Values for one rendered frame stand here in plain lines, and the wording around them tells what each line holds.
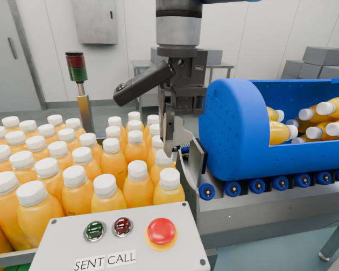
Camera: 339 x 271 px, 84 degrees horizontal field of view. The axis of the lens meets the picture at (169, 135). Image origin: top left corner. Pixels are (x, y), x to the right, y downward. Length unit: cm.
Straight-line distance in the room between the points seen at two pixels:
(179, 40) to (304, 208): 62
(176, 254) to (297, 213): 53
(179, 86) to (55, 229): 28
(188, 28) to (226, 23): 399
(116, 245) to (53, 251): 7
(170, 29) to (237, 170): 32
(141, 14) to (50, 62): 172
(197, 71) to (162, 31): 9
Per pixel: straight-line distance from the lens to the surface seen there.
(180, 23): 32
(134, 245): 27
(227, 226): 62
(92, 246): 28
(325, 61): 426
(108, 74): 382
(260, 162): 48
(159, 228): 27
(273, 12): 489
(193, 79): 36
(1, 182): 45
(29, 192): 40
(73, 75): 81
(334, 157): 63
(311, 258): 183
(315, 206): 77
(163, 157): 41
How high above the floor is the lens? 133
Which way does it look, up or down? 29 degrees down
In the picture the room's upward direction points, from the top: 2 degrees clockwise
